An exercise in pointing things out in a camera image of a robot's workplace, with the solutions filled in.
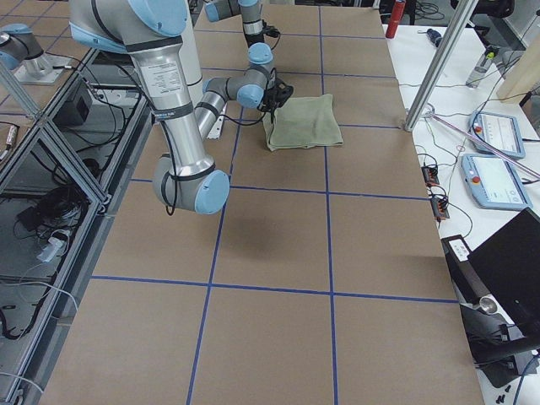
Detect lower blue teach pendant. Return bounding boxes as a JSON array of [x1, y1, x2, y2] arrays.
[[461, 154, 533, 211]]

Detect clear water bottle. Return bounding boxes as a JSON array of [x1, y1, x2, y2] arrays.
[[465, 45, 500, 89]]

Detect white power strip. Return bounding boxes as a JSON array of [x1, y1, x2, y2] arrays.
[[36, 236, 68, 262]]

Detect red water bottle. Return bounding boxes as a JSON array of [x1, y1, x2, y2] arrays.
[[385, 0, 406, 39]]

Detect sage green long-sleeve shirt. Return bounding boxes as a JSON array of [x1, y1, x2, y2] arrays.
[[263, 94, 343, 151]]

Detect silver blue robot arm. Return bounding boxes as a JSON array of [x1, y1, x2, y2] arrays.
[[203, 0, 281, 46], [69, 1, 294, 214]]

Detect aluminium frame post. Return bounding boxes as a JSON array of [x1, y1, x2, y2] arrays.
[[403, 0, 478, 132]]

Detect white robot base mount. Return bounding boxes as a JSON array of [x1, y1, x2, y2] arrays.
[[179, 0, 203, 105]]

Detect lower orange circuit board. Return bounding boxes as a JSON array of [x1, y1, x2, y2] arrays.
[[429, 195, 450, 223]]

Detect black power adapter box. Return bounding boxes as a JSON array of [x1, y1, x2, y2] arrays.
[[53, 85, 92, 127]]

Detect black box with label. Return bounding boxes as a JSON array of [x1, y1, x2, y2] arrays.
[[441, 235, 489, 305]]

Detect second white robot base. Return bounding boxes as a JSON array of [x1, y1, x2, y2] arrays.
[[14, 53, 72, 85]]

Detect upper orange circuit board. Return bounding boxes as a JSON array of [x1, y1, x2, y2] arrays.
[[421, 165, 440, 186]]

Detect upper blue teach pendant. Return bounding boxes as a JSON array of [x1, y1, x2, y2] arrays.
[[469, 111, 526, 159]]

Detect black monitor on stand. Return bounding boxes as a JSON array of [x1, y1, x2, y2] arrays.
[[461, 208, 539, 388]]

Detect aluminium frame rack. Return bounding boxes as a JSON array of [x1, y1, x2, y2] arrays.
[[1, 39, 158, 404]]

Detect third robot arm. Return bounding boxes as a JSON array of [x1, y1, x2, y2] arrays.
[[1, 23, 44, 71]]

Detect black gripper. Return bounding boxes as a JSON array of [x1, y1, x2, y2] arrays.
[[245, 20, 280, 47], [257, 78, 294, 123]]

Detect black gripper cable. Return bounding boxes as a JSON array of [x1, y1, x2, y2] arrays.
[[219, 69, 279, 127]]

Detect blue teach pendant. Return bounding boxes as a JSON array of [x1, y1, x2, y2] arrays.
[[461, 154, 533, 211], [469, 111, 526, 159]]

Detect orange circuit board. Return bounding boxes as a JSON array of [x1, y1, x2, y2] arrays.
[[429, 195, 450, 223], [421, 165, 440, 186]]

